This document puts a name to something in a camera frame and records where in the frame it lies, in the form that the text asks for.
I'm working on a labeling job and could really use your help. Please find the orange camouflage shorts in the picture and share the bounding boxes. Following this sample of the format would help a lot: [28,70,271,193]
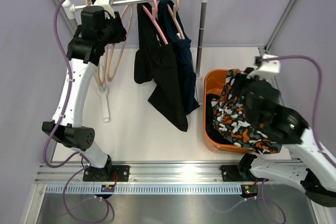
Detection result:
[211,69,282,154]

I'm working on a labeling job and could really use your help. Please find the beige hanger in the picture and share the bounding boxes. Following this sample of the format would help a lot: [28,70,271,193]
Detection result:
[166,0,185,40]
[85,0,115,87]
[104,0,134,82]

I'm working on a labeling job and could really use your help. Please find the pink hanger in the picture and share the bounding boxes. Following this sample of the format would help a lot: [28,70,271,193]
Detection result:
[142,0,168,45]

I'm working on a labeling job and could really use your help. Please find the black shorts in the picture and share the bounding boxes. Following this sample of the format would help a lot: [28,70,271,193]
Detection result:
[133,3,188,132]
[205,93,231,145]

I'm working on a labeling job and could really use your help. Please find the navy blue shorts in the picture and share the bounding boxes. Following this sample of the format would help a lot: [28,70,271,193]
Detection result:
[158,0,199,115]

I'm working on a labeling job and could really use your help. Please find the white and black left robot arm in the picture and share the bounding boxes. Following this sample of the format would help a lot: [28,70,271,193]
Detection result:
[41,6,127,182]

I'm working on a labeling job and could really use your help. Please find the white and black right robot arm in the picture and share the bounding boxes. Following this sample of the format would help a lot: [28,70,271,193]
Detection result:
[232,73,335,207]

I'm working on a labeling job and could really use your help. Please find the orange plastic basket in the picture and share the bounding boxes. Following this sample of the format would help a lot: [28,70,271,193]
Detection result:
[203,69,251,155]

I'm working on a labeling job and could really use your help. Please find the silver clothes rack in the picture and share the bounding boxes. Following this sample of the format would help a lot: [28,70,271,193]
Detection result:
[59,0,208,84]

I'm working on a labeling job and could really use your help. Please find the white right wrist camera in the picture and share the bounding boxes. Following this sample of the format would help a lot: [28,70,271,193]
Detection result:
[247,54,280,80]

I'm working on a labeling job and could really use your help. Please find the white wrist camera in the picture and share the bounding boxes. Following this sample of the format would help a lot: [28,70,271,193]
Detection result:
[247,54,280,80]
[91,0,115,18]

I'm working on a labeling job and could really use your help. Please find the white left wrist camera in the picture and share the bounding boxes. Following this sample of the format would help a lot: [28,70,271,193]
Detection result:
[91,0,115,18]

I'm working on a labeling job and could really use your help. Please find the white slotted cable duct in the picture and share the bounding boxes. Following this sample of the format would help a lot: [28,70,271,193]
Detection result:
[46,184,242,195]

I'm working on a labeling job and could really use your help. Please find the aluminium mounting rail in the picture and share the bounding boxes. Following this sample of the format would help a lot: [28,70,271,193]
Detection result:
[35,163,255,184]

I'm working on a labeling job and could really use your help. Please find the purple floor cable left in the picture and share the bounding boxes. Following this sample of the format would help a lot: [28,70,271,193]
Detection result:
[62,166,115,223]

